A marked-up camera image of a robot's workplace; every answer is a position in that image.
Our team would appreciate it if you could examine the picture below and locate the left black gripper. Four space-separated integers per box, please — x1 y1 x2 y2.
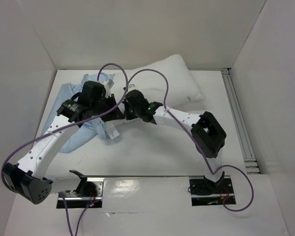
91 93 124 122

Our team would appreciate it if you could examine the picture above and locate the light blue pillowcase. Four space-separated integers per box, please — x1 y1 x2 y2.
42 72 114 153

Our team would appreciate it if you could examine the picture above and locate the white pillow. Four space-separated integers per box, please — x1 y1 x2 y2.
126 54 204 108

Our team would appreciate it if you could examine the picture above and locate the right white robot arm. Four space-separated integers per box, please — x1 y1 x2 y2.
123 90 227 193

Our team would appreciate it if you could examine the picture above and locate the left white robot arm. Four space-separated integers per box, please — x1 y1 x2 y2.
1 79 124 205

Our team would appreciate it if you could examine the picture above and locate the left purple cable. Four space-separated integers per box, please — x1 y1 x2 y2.
1 63 128 236

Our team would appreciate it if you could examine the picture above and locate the purple cable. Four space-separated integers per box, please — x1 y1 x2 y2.
1 63 128 236
121 69 255 212

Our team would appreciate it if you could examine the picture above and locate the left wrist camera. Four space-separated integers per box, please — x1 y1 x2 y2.
101 79 114 97

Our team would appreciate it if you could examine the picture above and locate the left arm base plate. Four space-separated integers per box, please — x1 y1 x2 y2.
61 176 105 209

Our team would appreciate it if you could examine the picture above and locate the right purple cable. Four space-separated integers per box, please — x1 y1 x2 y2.
121 69 255 212

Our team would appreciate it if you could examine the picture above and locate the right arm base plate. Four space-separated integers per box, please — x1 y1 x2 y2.
187 176 236 206

